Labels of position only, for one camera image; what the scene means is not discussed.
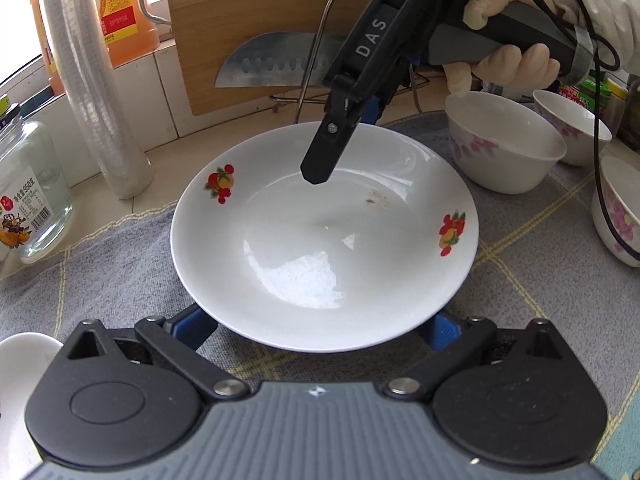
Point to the white jacket forearm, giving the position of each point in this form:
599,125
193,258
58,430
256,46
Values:
617,21

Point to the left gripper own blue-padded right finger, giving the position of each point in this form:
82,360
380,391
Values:
456,345

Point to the white bowl purple flowers middle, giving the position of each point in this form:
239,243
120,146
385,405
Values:
575,124

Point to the green lid sauce jar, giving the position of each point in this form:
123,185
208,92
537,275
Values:
584,94

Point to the wire knife rack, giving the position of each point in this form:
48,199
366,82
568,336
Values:
321,55

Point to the white bowl purple flowers large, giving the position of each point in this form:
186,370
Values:
501,145

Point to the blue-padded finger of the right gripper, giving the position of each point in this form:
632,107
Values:
373,111

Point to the orange cooking wine bottle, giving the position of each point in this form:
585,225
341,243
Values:
127,33

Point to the clear plastic wrap roll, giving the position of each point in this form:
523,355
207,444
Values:
88,79

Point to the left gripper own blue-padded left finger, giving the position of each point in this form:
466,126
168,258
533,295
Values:
173,342

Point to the white plate with pepper stain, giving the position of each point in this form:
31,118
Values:
24,359

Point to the white bowl pink flowers near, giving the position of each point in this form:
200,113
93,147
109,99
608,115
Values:
620,187

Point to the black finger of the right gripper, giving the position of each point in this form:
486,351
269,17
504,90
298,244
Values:
327,147

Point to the wooden cutting board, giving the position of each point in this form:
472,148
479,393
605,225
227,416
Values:
207,31

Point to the steel cleaver knife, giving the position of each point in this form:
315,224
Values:
274,59

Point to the glass jar green lid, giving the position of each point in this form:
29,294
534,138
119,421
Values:
36,202

